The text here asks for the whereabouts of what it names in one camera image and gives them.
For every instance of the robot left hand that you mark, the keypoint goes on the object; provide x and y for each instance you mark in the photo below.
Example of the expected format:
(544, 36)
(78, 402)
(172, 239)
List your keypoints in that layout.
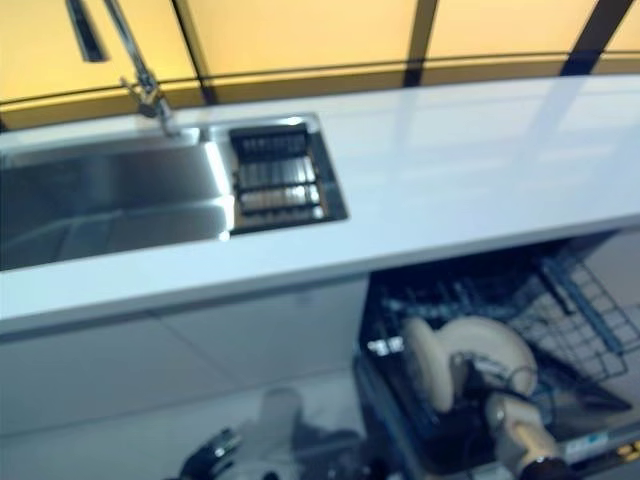
(210, 455)

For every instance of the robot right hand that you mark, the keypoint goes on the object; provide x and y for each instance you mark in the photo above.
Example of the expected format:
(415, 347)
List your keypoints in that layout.
(490, 375)

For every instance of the beige round plate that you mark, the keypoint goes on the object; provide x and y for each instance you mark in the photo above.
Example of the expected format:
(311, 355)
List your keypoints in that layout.
(430, 365)
(495, 340)

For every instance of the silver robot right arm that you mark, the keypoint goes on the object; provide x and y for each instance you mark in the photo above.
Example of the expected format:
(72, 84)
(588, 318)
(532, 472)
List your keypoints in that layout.
(520, 430)

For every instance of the built-in dishwasher with open door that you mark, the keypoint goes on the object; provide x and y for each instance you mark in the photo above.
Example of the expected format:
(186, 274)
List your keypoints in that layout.
(380, 415)

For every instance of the white glossy cabinet door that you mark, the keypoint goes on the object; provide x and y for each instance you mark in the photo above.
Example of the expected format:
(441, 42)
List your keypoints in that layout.
(280, 340)
(90, 380)

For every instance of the stainless steel sink basin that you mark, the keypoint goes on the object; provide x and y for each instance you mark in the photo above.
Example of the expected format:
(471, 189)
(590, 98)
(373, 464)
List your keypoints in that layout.
(115, 205)

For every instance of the black dish drying rack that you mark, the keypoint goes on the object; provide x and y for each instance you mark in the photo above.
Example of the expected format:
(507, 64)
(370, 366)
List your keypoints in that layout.
(277, 180)

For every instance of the chrome pull-down kitchen faucet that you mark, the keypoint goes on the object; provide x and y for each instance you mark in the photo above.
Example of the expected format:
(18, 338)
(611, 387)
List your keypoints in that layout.
(135, 70)

